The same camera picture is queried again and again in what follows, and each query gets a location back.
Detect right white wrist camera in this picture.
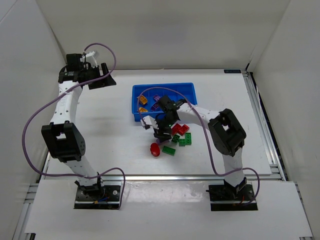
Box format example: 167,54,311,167
140,115,159,130

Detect green lego brick small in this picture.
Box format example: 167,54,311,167
178,138,186,147

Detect purple cable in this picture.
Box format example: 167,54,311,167
137,86,261,206
21,42,126,210

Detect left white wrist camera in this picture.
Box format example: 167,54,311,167
80,51,99,68

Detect blue divided plastic bin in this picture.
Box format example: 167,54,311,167
131,82,197,122

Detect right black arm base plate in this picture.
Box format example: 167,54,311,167
206,184,258,212

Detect red long lego brick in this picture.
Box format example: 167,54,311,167
171,123,182,136

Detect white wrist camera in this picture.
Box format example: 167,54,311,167
140,115,159,130
80,51,99,68

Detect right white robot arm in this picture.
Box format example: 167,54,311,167
153,95,247,198

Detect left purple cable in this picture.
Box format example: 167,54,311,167
21,42,126,210

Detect right blue table label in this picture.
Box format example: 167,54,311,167
223,69,242,74

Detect purple lego brick studs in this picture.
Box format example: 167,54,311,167
150,103,159,112

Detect green lego brick right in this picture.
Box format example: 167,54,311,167
184,132,192,146

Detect green lego brick center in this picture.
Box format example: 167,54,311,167
171,134,181,144

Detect green lego brick bottom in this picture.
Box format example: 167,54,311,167
162,146,176,156

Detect purple oval lego brick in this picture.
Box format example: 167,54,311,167
153,94,161,102

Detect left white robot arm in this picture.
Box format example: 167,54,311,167
41,51,109,198

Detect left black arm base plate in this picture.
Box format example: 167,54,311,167
73,183,123,210

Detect red oval lego brick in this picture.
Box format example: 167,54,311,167
150,142,161,157

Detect yellow lego brick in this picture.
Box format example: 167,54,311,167
137,95,148,106
138,107,148,113

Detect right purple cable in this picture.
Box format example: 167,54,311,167
137,86,261,206

